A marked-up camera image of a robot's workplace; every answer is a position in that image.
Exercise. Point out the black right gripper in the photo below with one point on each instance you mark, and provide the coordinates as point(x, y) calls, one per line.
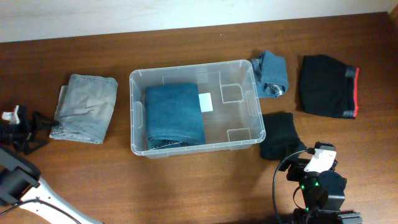
point(298, 173)

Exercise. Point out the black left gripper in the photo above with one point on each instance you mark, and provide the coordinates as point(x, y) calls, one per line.
point(28, 130)

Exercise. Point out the black cloth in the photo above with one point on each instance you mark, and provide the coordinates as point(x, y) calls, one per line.
point(281, 138)

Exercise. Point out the light grey jeans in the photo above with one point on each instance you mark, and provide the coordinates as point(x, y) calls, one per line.
point(84, 110)

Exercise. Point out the black shorts with red band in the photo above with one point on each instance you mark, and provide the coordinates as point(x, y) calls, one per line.
point(328, 87)

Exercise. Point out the small blue denim garment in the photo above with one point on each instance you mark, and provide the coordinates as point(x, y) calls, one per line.
point(270, 73)

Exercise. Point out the clear plastic storage container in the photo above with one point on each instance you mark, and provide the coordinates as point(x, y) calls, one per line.
point(236, 120)

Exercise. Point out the dark blue jeans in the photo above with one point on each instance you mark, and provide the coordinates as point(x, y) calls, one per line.
point(173, 116)

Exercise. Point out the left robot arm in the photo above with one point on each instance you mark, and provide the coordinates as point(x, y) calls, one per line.
point(21, 183)

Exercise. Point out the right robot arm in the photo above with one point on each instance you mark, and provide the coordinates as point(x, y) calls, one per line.
point(323, 194)

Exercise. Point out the white label in container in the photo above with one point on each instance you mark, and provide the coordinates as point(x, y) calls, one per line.
point(205, 102)

